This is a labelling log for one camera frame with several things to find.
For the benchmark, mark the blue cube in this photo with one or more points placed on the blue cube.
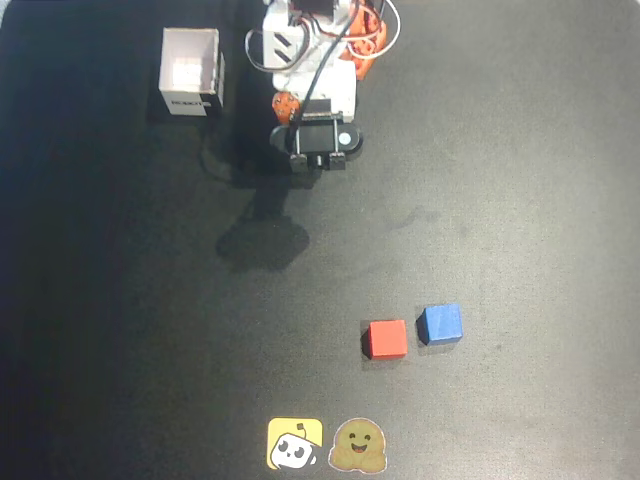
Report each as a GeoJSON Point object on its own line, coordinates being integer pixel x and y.
{"type": "Point", "coordinates": [442, 325]}

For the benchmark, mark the hugging face sticker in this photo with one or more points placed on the hugging face sticker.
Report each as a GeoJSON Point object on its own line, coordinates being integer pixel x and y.
{"type": "Point", "coordinates": [357, 445]}

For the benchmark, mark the black webcam on gripper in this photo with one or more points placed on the black webcam on gripper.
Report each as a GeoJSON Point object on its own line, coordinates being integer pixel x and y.
{"type": "Point", "coordinates": [320, 137]}

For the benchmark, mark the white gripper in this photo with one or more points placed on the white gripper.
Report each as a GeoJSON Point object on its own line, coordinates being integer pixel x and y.
{"type": "Point", "coordinates": [334, 93]}

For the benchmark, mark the red cube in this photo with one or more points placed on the red cube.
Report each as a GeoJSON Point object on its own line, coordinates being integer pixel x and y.
{"type": "Point", "coordinates": [387, 340]}

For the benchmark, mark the yellow robot sticker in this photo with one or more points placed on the yellow robot sticker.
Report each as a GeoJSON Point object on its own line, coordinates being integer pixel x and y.
{"type": "Point", "coordinates": [292, 442]}

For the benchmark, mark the black table mat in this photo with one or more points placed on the black table mat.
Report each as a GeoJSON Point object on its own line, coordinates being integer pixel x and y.
{"type": "Point", "coordinates": [150, 300]}

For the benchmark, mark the white cardboard box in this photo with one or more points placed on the white cardboard box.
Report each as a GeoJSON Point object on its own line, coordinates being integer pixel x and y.
{"type": "Point", "coordinates": [187, 65]}

